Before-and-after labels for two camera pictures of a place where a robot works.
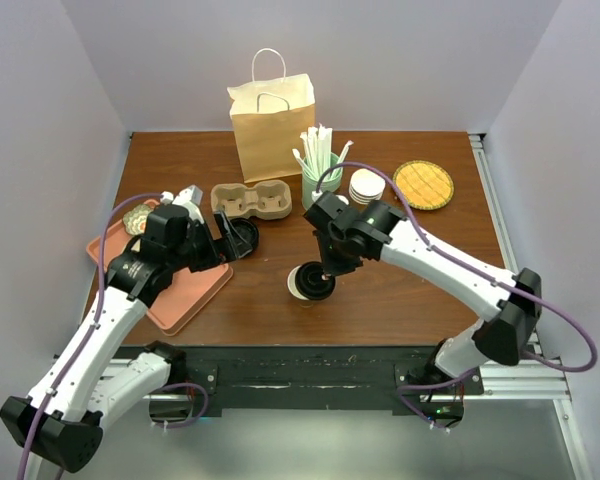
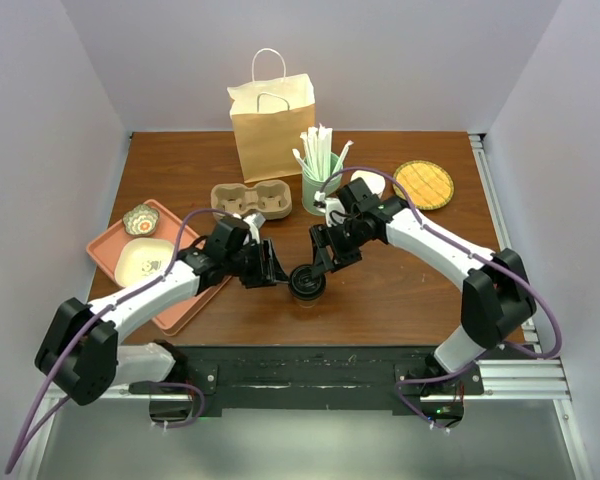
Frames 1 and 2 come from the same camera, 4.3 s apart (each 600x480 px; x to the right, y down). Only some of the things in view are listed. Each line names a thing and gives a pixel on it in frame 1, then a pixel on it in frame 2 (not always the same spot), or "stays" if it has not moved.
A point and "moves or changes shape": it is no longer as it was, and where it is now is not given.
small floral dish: (135, 220) stays
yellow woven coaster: (425, 184) stays
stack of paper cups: (366, 186) stays
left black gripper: (230, 236) -> (268, 271)
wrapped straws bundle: (318, 155) stays
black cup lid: (310, 283) moves or changes shape
